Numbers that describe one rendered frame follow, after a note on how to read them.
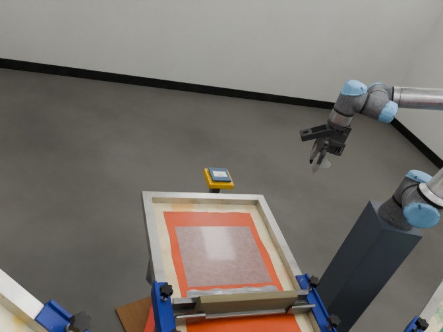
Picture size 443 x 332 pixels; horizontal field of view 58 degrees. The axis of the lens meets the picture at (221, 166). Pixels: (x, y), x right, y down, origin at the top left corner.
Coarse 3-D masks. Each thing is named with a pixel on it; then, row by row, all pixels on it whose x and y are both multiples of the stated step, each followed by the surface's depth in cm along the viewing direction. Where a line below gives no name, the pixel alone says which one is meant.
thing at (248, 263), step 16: (224, 224) 173; (240, 224) 176; (224, 240) 165; (240, 240) 168; (256, 240) 170; (224, 256) 158; (240, 256) 160; (256, 256) 163; (240, 272) 154; (256, 272) 156; (272, 272) 158; (256, 320) 138; (272, 320) 140; (288, 320) 142
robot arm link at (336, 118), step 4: (332, 112) 139; (336, 112) 143; (332, 116) 139; (336, 116) 137; (340, 116) 136; (344, 116) 143; (332, 120) 139; (336, 120) 138; (340, 120) 137; (344, 120) 137; (348, 120) 137; (336, 124) 139; (340, 124) 138; (344, 124) 138; (348, 124) 139
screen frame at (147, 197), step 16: (144, 192) 171; (160, 192) 174; (176, 192) 176; (144, 208) 163; (144, 224) 161; (272, 224) 176; (272, 240) 173; (160, 256) 145; (288, 256) 163; (160, 272) 140; (288, 272) 159
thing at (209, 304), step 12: (204, 300) 127; (216, 300) 128; (228, 300) 129; (240, 300) 130; (252, 300) 132; (264, 300) 134; (276, 300) 136; (288, 300) 138; (204, 312) 129; (216, 312) 131; (228, 312) 133
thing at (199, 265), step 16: (176, 224) 166; (192, 224) 168; (208, 224) 171; (176, 240) 158; (192, 240) 161; (208, 240) 163; (176, 256) 152; (192, 256) 154; (208, 256) 156; (176, 272) 146; (192, 272) 148; (208, 272) 150; (224, 272) 152; (192, 288) 142; (208, 288) 144; (224, 288) 146; (208, 320) 133; (224, 320) 135; (240, 320) 136
